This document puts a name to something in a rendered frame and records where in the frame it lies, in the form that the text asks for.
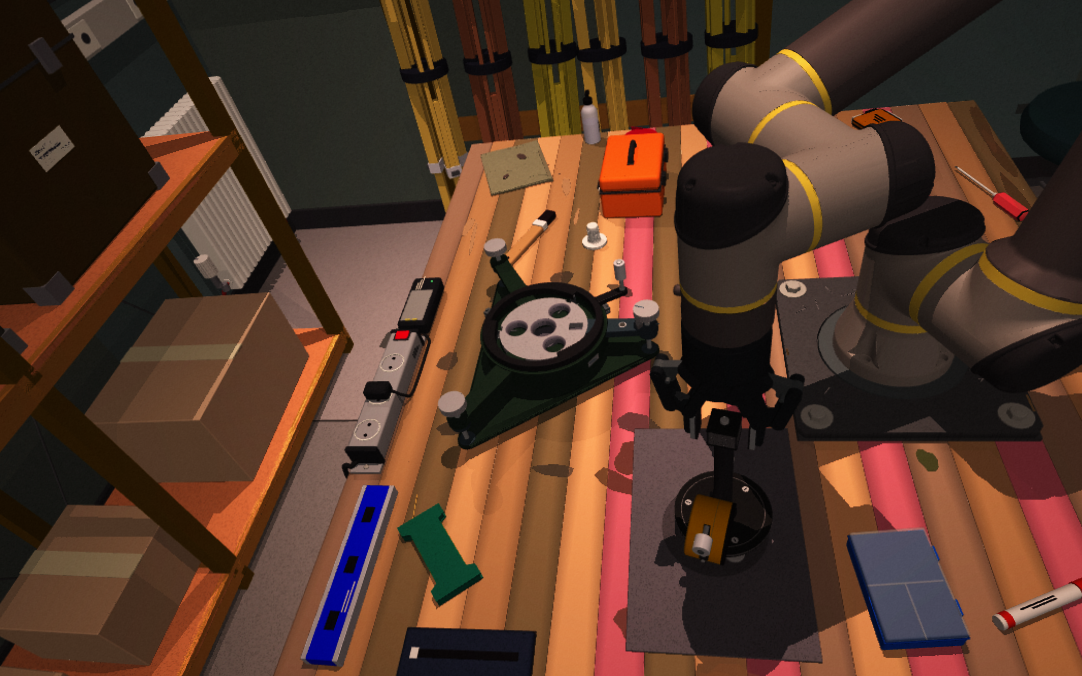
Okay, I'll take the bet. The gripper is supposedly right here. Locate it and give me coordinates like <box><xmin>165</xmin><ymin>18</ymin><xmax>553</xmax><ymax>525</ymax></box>
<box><xmin>650</xmin><ymin>302</ymin><xmax>805</xmax><ymax>451</ymax></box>

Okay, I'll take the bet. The black prism carrier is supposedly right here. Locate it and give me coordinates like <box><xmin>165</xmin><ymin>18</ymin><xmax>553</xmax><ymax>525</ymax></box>
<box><xmin>673</xmin><ymin>408</ymin><xmax>774</xmax><ymax>569</ymax></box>

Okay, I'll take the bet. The yellow prism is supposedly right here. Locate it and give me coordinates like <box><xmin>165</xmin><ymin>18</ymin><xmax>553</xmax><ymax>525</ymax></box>
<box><xmin>682</xmin><ymin>494</ymin><xmax>736</xmax><ymax>567</ymax></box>

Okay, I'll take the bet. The black clamp lever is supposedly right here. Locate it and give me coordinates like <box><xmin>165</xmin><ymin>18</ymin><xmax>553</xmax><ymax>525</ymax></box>
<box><xmin>590</xmin><ymin>258</ymin><xmax>633</xmax><ymax>307</ymax></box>

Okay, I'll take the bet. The dark green tribrach body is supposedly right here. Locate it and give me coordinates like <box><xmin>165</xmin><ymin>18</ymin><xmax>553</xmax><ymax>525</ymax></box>
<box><xmin>454</xmin><ymin>253</ymin><xmax>662</xmax><ymax>450</ymax></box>

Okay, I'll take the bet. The blue spirit level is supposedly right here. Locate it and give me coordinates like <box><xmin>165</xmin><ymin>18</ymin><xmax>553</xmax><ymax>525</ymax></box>
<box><xmin>300</xmin><ymin>483</ymin><xmax>400</xmax><ymax>668</ymax></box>

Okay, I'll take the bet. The grey mat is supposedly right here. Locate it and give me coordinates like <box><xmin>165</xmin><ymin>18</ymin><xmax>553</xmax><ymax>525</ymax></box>
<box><xmin>624</xmin><ymin>426</ymin><xmax>824</xmax><ymax>665</ymax></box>

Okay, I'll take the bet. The orange case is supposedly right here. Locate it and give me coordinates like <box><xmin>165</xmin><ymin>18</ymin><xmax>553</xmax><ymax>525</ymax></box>
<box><xmin>597</xmin><ymin>127</ymin><xmax>670</xmax><ymax>220</ymax></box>

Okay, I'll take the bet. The blue notebook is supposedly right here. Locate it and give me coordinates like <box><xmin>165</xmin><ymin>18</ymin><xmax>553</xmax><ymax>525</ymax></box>
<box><xmin>846</xmin><ymin>527</ymin><xmax>973</xmax><ymax>653</ymax></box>

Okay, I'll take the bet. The beige cloth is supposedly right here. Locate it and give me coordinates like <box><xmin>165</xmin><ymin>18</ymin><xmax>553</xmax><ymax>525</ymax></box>
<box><xmin>480</xmin><ymin>139</ymin><xmax>556</xmax><ymax>197</ymax></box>

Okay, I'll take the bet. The black handheld device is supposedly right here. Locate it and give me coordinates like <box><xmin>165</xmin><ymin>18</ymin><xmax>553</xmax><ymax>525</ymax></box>
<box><xmin>396</xmin><ymin>276</ymin><xmax>446</xmax><ymax>332</ymax></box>

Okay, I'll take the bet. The green i-shaped block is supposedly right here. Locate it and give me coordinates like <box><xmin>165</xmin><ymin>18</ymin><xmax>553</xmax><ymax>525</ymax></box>
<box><xmin>396</xmin><ymin>503</ymin><xmax>486</xmax><ymax>608</ymax></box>

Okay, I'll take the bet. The brown wooden tripod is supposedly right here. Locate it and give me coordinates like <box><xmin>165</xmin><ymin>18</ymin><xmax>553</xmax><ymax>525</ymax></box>
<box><xmin>639</xmin><ymin>0</ymin><xmax>696</xmax><ymax>130</ymax></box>
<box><xmin>451</xmin><ymin>0</ymin><xmax>522</xmax><ymax>143</ymax></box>

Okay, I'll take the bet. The yellow wooden tripod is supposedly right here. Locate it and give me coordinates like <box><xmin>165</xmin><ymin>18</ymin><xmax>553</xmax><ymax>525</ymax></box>
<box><xmin>574</xmin><ymin>0</ymin><xmax>632</xmax><ymax>133</ymax></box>
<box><xmin>704</xmin><ymin>0</ymin><xmax>773</xmax><ymax>76</ymax></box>
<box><xmin>379</xmin><ymin>0</ymin><xmax>468</xmax><ymax>214</ymax></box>
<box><xmin>522</xmin><ymin>0</ymin><xmax>585</xmax><ymax>138</ymax></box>

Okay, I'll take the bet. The grey power strip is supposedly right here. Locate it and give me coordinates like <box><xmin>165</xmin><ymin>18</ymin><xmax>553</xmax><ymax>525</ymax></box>
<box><xmin>341</xmin><ymin>327</ymin><xmax>425</xmax><ymax>476</ymax></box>

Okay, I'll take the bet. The dark navy box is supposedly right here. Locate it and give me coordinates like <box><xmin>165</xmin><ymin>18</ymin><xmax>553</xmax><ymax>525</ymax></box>
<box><xmin>394</xmin><ymin>626</ymin><xmax>539</xmax><ymax>676</ymax></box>

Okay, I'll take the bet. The red and white marker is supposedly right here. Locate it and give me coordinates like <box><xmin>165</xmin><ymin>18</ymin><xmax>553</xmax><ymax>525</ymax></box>
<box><xmin>990</xmin><ymin>578</ymin><xmax>1082</xmax><ymax>636</ymax></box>

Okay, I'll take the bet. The dark round stool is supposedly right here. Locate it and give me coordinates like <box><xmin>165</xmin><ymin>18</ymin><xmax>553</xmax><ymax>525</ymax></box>
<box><xmin>1017</xmin><ymin>79</ymin><xmax>1082</xmax><ymax>164</ymax></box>

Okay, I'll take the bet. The wooden shelf unit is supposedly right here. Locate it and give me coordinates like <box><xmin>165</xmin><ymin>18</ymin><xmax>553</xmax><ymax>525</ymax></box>
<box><xmin>0</xmin><ymin>0</ymin><xmax>354</xmax><ymax>676</ymax></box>

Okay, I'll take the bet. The large cardboard box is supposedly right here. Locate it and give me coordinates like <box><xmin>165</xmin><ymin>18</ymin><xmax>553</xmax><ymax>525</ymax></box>
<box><xmin>84</xmin><ymin>291</ymin><xmax>311</xmax><ymax>484</ymax></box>

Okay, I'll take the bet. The white radiator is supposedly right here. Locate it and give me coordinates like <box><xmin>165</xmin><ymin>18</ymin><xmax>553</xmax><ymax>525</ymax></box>
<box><xmin>141</xmin><ymin>75</ymin><xmax>294</xmax><ymax>294</ymax></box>

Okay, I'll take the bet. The small cardboard box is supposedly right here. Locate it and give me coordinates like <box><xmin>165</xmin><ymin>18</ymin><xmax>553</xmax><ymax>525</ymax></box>
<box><xmin>0</xmin><ymin>503</ymin><xmax>201</xmax><ymax>669</ymax></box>

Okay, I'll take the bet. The dark brown case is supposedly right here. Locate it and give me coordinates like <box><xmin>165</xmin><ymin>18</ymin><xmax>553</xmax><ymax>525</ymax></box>
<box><xmin>0</xmin><ymin>0</ymin><xmax>184</xmax><ymax>307</ymax></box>

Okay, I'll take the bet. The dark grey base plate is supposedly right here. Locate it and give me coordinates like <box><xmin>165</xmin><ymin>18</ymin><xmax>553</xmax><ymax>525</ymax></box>
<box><xmin>775</xmin><ymin>277</ymin><xmax>1044</xmax><ymax>443</ymax></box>

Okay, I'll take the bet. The wooden handle brush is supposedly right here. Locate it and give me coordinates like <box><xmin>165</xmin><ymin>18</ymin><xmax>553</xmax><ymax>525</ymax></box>
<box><xmin>505</xmin><ymin>208</ymin><xmax>558</xmax><ymax>265</ymax></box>

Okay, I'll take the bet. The red handle screwdriver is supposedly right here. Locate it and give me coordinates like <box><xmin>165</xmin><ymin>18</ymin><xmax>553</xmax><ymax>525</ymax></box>
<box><xmin>952</xmin><ymin>163</ymin><xmax>1032</xmax><ymax>224</ymax></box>

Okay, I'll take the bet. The black plug with cable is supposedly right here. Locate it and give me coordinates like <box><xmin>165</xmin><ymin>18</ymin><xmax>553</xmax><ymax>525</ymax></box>
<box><xmin>361</xmin><ymin>338</ymin><xmax>432</xmax><ymax>405</ymax></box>

